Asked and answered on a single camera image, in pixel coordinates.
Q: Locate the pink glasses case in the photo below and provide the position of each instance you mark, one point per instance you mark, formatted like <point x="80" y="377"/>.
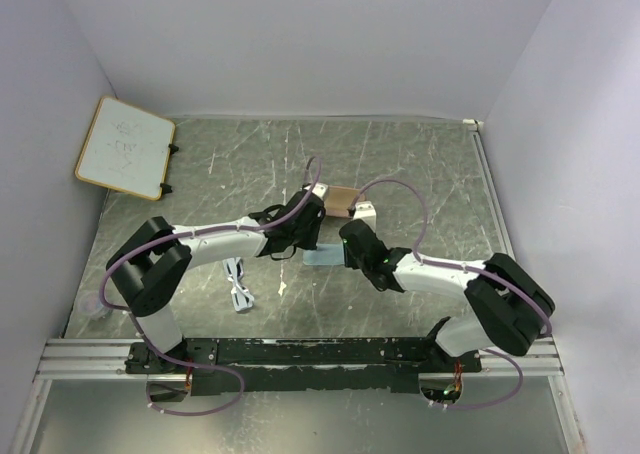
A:
<point x="339" y="200"/>

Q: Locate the small whiteboard with orange frame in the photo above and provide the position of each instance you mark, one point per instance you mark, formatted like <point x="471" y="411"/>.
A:
<point x="128" y="150"/>

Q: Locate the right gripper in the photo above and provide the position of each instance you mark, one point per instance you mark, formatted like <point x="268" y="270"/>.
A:
<point x="349" y="261"/>

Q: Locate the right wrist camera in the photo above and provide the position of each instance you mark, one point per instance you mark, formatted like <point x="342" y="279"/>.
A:
<point x="366" y="212"/>

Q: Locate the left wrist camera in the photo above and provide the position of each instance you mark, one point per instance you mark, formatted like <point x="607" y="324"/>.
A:
<point x="320" y="190"/>

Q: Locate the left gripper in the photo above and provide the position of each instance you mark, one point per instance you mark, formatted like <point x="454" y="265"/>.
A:
<point x="311" y="241"/>

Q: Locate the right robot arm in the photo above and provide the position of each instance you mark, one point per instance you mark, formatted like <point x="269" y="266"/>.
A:
<point x="507" y="308"/>

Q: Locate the white sunglasses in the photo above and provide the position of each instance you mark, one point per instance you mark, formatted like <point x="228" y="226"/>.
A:
<point x="242" y="298"/>

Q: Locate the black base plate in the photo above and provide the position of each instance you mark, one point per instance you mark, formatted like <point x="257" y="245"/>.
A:
<point x="295" y="365"/>

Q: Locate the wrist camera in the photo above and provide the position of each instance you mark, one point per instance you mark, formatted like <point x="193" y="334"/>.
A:
<point x="320" y="190"/>
<point x="366" y="212"/>

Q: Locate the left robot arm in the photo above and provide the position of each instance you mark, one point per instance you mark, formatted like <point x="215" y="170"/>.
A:
<point x="148" y="268"/>

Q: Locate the aluminium rail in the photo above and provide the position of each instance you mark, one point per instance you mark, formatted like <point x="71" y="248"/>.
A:
<point x="103" y="359"/>

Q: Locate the light blue cleaning cloth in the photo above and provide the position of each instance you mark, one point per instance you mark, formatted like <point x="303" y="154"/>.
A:
<point x="325" y="255"/>

